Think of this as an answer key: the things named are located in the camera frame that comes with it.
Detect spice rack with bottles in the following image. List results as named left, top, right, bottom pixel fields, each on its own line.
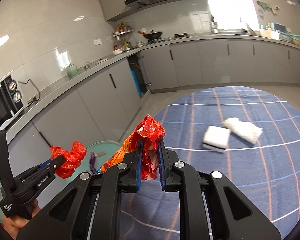
left=113, top=21, right=134, bottom=56

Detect microwave oven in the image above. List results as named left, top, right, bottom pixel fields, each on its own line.
left=0, top=75, right=25, bottom=129

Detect orange red snack wrapper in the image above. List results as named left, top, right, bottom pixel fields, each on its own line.
left=96, top=115, right=166, bottom=180

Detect red plastic bag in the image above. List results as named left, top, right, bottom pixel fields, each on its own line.
left=50, top=141, right=87, bottom=179

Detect purple snack wrapper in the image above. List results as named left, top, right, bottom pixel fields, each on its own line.
left=89, top=152, right=97, bottom=174

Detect person's left hand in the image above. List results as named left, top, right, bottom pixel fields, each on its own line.
left=2, top=199, right=40, bottom=239

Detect grey kitchen cabinets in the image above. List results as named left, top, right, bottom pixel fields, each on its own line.
left=7, top=36, right=300, bottom=174

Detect blue plaid tablecloth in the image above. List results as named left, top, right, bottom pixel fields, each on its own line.
left=127, top=86, right=300, bottom=237

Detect teal trash bin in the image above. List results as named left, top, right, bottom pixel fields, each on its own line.
left=65, top=140, right=121, bottom=184

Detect green ceramic teapot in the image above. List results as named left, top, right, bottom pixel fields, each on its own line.
left=66, top=63, right=78, bottom=79

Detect white tissue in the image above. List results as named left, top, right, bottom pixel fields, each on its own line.
left=223, top=118, right=263, bottom=145

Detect black wok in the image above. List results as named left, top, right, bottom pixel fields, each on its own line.
left=138, top=31, right=162, bottom=41

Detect black power cable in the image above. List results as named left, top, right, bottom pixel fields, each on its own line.
left=18, top=78, right=42, bottom=106

